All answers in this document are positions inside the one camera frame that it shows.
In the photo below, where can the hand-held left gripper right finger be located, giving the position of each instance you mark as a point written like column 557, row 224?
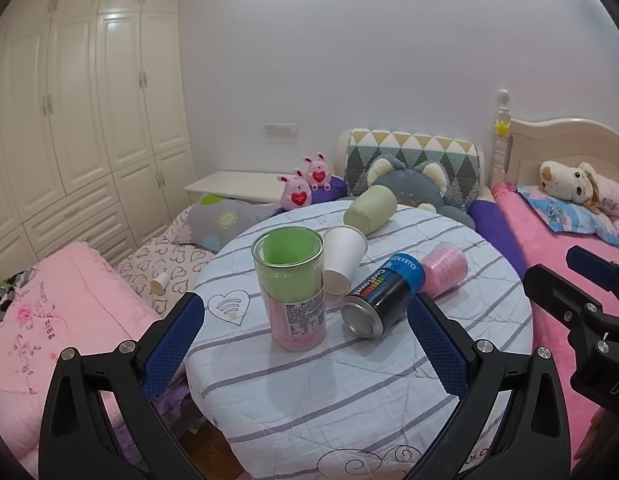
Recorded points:
column 439, row 351

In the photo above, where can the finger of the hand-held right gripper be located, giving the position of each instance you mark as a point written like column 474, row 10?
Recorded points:
column 557, row 290
column 597, row 267

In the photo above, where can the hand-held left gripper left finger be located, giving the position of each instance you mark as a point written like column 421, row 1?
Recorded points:
column 173, row 341

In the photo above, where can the small paper cup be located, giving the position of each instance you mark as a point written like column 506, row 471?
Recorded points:
column 159, row 284

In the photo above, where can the pink translucent cup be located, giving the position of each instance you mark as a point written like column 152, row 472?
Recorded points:
column 445, row 267

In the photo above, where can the clear cup green pink liner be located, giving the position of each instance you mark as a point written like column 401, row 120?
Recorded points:
column 292, row 300

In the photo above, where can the white paper cup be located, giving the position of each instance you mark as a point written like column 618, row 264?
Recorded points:
column 342, row 260

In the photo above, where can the pale green cup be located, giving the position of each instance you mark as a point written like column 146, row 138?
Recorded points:
column 372, row 207

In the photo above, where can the person's right hand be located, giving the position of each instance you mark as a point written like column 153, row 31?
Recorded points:
column 592, row 435

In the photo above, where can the pink bedspread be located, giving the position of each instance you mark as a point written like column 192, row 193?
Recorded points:
column 529, row 255

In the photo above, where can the blue cartoon pillow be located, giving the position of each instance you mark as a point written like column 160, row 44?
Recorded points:
column 564, row 212

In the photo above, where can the pink pillow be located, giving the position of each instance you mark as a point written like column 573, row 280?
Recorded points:
column 614, row 195

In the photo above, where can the heart print bed sheet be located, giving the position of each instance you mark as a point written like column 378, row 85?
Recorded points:
column 182, row 265

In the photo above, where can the black can blue cap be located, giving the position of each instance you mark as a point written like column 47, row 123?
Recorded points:
column 382, row 295

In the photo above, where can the purple bed sheet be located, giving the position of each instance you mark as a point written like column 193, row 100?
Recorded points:
column 497, row 230

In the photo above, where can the white dog plush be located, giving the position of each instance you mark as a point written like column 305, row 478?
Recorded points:
column 569, row 180

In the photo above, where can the pink embroidered quilt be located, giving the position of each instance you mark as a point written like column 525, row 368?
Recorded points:
column 64, row 305

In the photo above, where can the cream bed headboard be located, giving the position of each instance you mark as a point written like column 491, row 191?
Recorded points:
column 554, row 145

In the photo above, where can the grey flower pillow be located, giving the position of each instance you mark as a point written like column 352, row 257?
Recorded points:
column 224, row 220

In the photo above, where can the round table striped cloth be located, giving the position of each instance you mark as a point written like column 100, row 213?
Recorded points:
column 309, row 400

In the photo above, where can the grey bear plush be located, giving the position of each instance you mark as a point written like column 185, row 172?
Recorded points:
column 414, row 190

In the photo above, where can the yellow star decoration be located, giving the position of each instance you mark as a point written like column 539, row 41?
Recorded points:
column 502, row 127

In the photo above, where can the black white striped cloth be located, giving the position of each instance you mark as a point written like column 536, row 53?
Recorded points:
column 9, row 292

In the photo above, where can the white nightstand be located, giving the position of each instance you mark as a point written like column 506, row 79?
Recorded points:
column 239, row 182

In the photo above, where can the pink bunny plush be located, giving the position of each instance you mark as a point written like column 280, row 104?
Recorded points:
column 295, row 192
column 318, row 172

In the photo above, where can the triangle pattern cushion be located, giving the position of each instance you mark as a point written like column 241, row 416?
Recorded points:
column 414, row 152

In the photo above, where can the cream wardrobe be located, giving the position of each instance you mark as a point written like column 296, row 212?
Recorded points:
column 89, row 110

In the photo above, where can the white wall socket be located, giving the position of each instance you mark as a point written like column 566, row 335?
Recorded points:
column 280, row 131

